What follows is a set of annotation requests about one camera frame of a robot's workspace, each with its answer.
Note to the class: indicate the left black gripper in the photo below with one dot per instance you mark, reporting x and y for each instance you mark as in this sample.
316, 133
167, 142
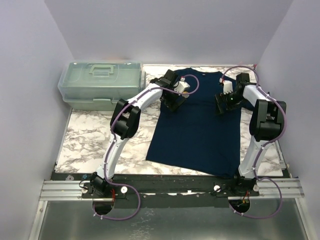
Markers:
171, 105

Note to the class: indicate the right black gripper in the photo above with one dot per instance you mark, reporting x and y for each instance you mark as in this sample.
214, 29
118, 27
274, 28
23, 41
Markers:
223, 103

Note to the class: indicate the aluminium mounting rail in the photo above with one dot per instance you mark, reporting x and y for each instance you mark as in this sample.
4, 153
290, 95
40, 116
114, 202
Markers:
287, 188

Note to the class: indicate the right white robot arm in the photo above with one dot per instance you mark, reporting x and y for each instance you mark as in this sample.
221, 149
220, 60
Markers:
266, 125

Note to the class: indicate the translucent green storage box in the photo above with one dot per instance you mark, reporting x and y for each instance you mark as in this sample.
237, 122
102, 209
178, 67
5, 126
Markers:
98, 85

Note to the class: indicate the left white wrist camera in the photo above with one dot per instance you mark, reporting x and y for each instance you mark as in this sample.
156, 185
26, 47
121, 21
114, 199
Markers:
181, 86

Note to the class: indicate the round colourful brooch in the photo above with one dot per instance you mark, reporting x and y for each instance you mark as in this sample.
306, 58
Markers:
185, 95

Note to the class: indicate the navy blue t-shirt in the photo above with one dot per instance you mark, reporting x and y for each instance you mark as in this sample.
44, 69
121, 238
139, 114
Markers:
195, 137

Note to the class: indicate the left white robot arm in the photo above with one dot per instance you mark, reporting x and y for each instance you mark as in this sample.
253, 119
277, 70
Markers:
125, 122

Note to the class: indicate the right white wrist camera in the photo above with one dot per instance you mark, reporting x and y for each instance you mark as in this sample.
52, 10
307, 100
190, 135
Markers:
227, 86

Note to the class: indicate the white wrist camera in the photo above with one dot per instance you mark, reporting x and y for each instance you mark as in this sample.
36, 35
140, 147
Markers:
181, 86
227, 86

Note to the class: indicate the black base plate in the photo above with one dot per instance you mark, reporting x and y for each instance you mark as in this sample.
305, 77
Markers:
163, 182

